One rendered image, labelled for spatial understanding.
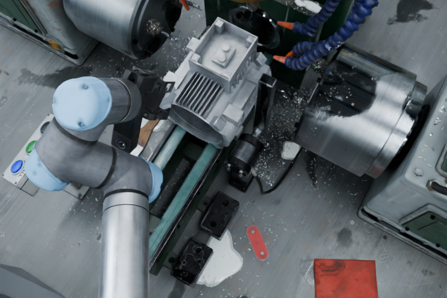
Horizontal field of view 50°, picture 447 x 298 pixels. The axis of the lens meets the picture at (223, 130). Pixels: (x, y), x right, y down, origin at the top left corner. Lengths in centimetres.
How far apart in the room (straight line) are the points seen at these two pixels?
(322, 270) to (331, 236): 9
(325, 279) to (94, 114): 75
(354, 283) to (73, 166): 75
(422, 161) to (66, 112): 63
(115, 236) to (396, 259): 76
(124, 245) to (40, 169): 17
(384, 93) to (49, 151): 62
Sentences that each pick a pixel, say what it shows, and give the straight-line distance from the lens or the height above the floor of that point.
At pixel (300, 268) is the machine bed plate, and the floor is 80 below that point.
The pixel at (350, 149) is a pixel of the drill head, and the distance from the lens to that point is 100.
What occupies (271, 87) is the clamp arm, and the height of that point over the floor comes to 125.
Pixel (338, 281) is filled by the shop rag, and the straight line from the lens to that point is 124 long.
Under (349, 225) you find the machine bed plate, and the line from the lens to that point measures 127.
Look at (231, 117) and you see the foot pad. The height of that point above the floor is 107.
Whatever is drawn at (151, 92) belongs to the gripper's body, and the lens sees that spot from 89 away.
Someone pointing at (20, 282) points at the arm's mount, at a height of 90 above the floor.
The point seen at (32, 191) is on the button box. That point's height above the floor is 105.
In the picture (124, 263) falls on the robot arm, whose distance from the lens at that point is 74.
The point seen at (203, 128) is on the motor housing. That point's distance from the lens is 115.
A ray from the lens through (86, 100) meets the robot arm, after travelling 70.
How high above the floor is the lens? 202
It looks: 69 degrees down
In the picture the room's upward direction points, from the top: 3 degrees counter-clockwise
